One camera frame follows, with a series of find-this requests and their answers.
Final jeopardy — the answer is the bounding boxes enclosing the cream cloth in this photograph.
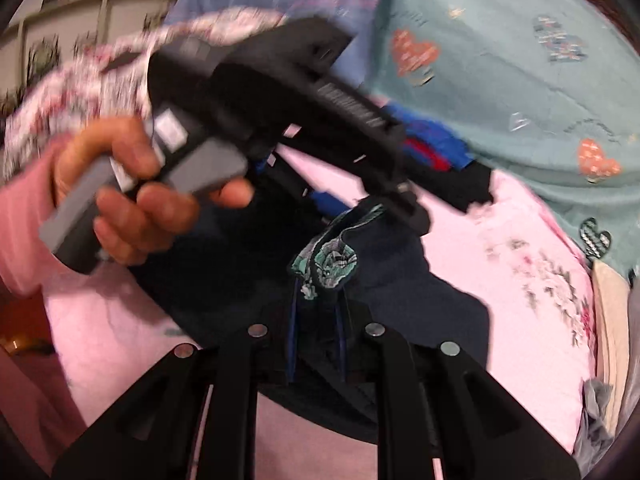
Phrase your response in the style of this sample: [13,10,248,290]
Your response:
[591,260,632,431]

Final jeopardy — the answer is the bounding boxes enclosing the teal heart-print blanket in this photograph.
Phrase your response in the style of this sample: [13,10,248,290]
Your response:
[367,0,640,276]

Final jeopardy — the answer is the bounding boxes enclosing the red floral pillow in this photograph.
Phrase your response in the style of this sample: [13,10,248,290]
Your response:
[0,7,286,186]

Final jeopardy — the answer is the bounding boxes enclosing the navy pants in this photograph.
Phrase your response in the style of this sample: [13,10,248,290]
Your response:
[127,180,492,443]

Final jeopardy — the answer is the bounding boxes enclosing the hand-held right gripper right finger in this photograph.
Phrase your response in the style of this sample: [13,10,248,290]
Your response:
[335,305,582,480]

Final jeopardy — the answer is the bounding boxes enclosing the pink floral bed sheet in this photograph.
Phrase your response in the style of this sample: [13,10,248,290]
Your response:
[42,147,601,480]

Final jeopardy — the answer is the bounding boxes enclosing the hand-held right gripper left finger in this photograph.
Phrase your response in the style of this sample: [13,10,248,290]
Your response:
[52,280,302,480]

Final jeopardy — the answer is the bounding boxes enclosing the folded blue garment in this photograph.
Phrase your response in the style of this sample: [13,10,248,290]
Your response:
[385,104,472,171]

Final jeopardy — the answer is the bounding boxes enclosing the person's left hand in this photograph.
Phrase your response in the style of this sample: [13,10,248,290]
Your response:
[52,117,255,267]

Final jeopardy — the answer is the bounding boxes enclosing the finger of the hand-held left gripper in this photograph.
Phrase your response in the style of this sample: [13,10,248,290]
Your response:
[260,157,347,223]
[362,180,432,235]

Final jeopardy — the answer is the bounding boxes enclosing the blue-grey cloth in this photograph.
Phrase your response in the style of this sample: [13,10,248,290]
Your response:
[572,379,618,468]

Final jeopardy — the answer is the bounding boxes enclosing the folded red garment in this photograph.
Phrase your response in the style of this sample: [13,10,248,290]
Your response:
[404,135,447,172]

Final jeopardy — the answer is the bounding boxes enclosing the folded black pants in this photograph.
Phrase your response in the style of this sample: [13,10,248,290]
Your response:
[405,160,495,217]

